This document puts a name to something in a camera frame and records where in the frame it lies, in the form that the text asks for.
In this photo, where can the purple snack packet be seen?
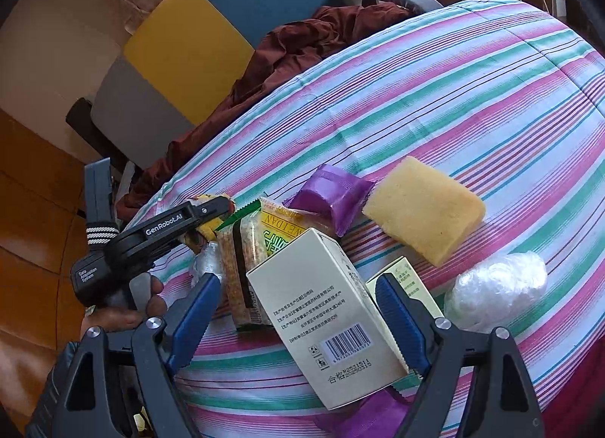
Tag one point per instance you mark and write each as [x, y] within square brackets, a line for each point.
[331, 194]
[364, 414]

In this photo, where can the white barcode carton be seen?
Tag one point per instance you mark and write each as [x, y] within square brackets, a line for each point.
[307, 305]

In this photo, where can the green and yellow snack packet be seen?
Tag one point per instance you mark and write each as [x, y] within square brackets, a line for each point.
[279, 230]

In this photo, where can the grey yellow blue chair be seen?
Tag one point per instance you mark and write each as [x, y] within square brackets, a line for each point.
[189, 41]

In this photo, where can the orange grain bar packet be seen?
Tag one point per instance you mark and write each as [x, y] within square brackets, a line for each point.
[241, 272]

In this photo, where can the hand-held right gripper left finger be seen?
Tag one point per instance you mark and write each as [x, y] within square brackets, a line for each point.
[194, 320]

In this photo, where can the maroon cloth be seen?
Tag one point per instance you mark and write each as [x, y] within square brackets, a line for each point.
[293, 55]

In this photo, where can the clear plastic bag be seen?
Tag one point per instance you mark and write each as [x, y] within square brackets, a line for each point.
[496, 291]
[205, 264]

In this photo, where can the person's left forearm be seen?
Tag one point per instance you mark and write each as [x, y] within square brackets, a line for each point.
[49, 390]

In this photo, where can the person's left hand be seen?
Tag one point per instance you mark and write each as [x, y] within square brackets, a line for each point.
[153, 296]

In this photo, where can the striped bed sheet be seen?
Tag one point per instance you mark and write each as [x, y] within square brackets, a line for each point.
[425, 88]

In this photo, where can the yellow patterned packet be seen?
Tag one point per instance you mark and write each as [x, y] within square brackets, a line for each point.
[208, 231]

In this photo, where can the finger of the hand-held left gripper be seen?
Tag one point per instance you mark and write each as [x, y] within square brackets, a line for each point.
[210, 210]

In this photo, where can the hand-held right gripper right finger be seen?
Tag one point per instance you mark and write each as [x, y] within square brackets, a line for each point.
[401, 324]

